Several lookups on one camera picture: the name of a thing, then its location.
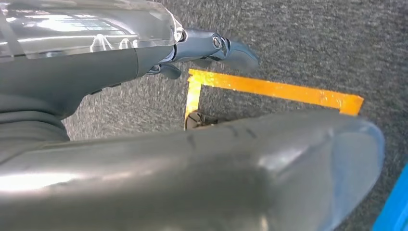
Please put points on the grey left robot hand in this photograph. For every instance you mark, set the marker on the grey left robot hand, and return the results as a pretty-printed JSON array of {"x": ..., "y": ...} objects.
[{"x": 159, "y": 178}]

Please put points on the blue metal shelf rack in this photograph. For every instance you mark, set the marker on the blue metal shelf rack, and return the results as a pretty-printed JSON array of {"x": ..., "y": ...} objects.
[{"x": 395, "y": 210}]

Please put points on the small round metal foot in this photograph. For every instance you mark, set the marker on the small round metal foot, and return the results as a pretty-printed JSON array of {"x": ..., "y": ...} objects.
[{"x": 196, "y": 120}]

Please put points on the yellow floor tape square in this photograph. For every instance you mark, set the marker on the yellow floor tape square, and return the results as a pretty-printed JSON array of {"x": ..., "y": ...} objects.
[{"x": 271, "y": 89}]

